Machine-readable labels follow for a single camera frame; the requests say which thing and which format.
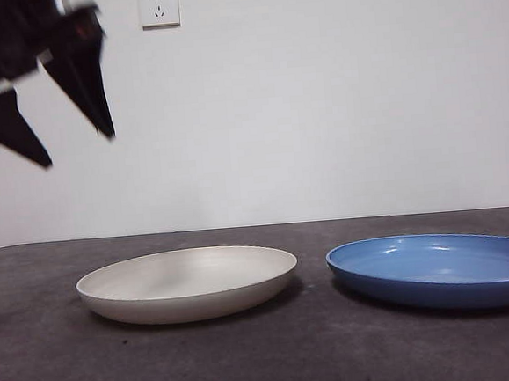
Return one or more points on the white wall socket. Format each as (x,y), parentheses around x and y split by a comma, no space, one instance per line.
(160,8)

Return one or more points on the blue round plate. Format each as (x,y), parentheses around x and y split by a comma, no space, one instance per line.
(421,294)

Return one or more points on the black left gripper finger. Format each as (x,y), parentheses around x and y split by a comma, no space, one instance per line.
(2,122)
(83,85)

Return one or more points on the white round plate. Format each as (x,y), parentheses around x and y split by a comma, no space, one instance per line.
(188,301)

